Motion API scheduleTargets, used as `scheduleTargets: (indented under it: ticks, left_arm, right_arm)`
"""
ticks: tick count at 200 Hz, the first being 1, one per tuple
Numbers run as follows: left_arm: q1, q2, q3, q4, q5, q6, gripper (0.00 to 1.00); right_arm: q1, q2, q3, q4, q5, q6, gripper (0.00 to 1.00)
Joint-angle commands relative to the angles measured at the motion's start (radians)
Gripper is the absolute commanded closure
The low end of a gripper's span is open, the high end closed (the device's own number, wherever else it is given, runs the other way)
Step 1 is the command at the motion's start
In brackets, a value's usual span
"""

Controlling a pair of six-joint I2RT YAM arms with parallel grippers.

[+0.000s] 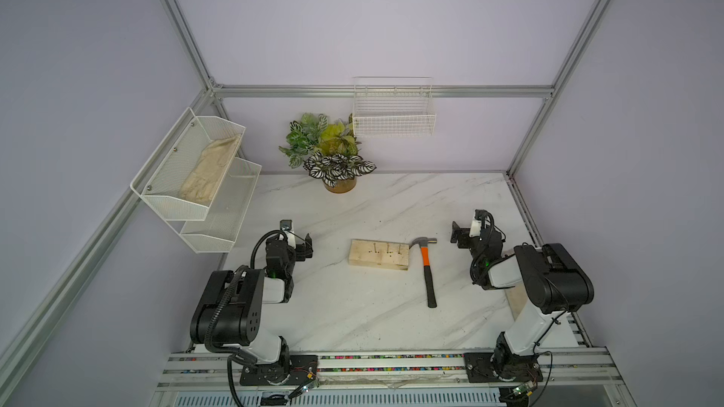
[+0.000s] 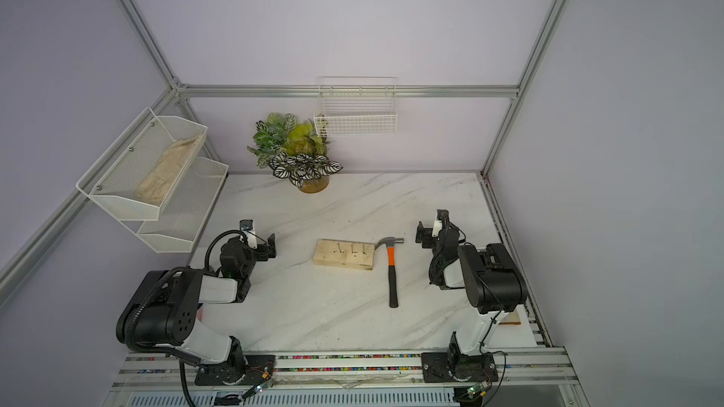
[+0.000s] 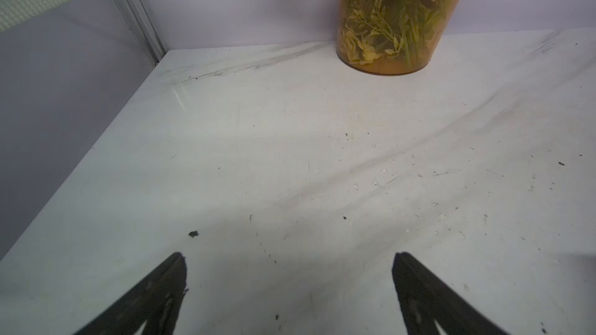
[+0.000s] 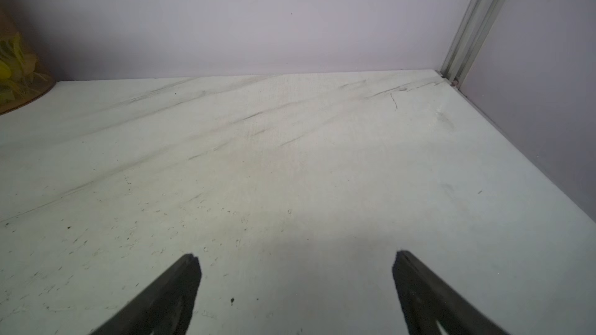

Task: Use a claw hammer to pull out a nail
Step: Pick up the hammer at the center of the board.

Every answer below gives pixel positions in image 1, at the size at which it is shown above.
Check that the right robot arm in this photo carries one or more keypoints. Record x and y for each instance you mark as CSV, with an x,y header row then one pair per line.
x,y
554,283

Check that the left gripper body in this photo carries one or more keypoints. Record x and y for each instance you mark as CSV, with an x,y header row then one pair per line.
x,y
289,267

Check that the potted artificial plant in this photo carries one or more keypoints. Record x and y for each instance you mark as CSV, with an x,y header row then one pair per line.
x,y
326,150

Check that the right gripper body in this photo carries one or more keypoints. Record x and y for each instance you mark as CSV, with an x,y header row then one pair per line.
x,y
470,244

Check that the orange black claw hammer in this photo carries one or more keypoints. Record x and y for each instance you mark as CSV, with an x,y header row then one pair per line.
x,y
423,243

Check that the beige glove in shelf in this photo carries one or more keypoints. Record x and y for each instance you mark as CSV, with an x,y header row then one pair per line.
x,y
201,186

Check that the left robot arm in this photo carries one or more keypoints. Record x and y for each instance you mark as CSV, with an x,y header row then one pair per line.
x,y
227,319

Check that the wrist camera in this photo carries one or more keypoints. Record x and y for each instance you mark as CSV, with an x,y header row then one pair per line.
x,y
478,224
287,228

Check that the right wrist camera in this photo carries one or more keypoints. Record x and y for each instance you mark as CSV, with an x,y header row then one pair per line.
x,y
478,224

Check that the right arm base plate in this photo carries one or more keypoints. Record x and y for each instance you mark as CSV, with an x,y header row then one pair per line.
x,y
487,367

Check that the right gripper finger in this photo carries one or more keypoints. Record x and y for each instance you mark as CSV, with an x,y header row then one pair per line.
x,y
456,242
456,227

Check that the white two-tier mesh shelf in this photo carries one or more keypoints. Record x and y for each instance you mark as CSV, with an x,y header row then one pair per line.
x,y
204,229

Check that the pale wooden block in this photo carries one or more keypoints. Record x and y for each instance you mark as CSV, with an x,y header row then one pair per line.
x,y
362,255

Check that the white wire wall basket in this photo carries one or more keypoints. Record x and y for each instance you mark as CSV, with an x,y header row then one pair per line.
x,y
393,107

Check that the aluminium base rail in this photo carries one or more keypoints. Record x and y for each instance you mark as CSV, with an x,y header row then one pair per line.
x,y
561,377

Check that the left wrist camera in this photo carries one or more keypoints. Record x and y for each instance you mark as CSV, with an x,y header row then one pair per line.
x,y
287,228

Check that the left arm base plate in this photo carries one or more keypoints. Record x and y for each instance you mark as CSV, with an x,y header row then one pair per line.
x,y
294,370

